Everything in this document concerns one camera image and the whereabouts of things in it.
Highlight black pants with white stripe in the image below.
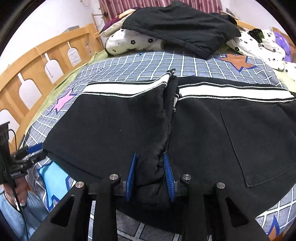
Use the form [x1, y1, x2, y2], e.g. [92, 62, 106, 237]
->
[43, 72, 295, 232]

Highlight person's left hand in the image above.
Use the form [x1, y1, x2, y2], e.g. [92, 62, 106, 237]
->
[2, 176, 28, 207]

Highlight blue checkered blanket with stars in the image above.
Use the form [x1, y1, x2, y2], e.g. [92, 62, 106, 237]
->
[22, 52, 295, 240]

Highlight blue jeans leg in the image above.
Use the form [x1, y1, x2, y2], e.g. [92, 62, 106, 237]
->
[1, 189, 49, 240]

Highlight green bed sheet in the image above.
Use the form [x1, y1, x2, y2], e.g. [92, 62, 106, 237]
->
[26, 50, 108, 132]

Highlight white floral duvet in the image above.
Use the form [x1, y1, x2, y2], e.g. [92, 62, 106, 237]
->
[105, 29, 165, 56]

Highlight white dotted quilt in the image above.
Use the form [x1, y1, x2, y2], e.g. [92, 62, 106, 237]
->
[226, 29, 295, 80]

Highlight purple striped pillow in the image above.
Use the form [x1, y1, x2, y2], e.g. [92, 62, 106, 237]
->
[99, 9, 136, 38]

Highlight maroon patterned curtain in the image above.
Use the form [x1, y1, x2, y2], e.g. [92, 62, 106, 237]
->
[99, 0, 223, 19]

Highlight dark folded jacket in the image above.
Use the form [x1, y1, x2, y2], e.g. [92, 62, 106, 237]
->
[122, 1, 241, 59]

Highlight black cable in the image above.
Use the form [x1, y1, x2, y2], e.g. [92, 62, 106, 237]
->
[7, 128, 30, 241]

